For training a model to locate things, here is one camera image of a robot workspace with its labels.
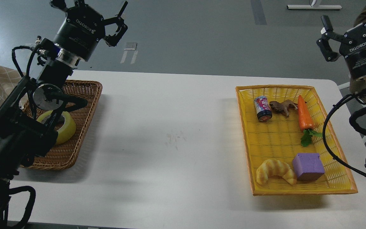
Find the brown toy frog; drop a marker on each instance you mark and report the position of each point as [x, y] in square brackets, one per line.
[283, 107]

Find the yellow tape roll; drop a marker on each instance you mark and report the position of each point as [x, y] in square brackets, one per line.
[67, 126]

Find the toy croissant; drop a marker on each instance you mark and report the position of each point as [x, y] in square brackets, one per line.
[274, 167]

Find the small drink can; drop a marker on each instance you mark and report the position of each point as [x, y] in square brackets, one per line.
[263, 110]

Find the yellow plastic basket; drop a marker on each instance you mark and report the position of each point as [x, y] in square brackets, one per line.
[280, 138]

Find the white floor stand base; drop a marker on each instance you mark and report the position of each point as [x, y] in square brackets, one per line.
[314, 7]

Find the purple foam block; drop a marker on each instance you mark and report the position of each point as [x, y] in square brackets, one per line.
[308, 167]

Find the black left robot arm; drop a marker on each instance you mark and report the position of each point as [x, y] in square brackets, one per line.
[32, 110]

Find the orange toy carrot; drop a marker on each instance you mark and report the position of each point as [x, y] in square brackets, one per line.
[306, 123]

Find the brown wicker basket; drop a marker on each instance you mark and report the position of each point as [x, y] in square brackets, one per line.
[64, 156]

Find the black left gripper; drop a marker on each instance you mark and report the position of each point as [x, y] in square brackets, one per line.
[84, 27]

